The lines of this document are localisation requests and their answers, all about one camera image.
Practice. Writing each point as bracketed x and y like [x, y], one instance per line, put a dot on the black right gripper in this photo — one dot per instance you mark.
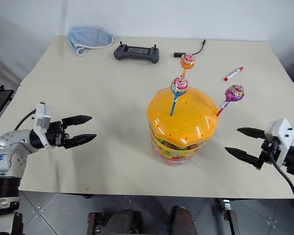
[268, 153]

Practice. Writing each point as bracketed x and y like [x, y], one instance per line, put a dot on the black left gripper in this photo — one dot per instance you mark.
[54, 135]

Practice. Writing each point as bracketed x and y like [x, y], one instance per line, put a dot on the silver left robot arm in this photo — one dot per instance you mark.
[11, 149]

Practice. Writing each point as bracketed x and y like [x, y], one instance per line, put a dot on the purple lollipop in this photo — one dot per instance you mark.
[231, 96]

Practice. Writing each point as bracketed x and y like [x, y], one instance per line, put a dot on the yellow-lidded lollipop jar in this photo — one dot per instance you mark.
[183, 127]

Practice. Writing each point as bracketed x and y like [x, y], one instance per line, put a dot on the blue-stick red lollipop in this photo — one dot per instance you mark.
[177, 91]

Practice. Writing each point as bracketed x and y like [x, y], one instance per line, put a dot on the orange lollipop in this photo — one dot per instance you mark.
[187, 62]

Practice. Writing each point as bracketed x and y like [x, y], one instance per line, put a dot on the red white marker pen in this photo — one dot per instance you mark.
[233, 73]

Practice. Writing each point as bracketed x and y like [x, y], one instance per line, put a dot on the light blue towel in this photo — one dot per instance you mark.
[89, 39]

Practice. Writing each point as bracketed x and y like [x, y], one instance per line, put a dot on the grey handheld game controller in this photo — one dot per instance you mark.
[136, 53]

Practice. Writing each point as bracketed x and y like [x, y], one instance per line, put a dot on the dark rounded right foot shape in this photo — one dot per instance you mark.
[183, 220]

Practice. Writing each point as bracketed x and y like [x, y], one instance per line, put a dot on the dark rounded foot shape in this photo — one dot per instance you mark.
[183, 220]
[118, 221]

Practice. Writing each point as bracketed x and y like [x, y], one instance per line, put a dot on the dark rounded left foot shape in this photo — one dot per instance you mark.
[118, 221]

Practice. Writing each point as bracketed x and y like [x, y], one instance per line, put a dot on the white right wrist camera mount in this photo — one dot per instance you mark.
[280, 138]

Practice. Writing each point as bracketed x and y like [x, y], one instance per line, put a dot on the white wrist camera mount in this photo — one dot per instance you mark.
[280, 138]
[42, 117]

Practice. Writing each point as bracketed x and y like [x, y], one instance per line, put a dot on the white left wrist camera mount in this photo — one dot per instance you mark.
[42, 117]

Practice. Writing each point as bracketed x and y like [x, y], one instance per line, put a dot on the black table leg bracket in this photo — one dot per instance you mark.
[229, 215]

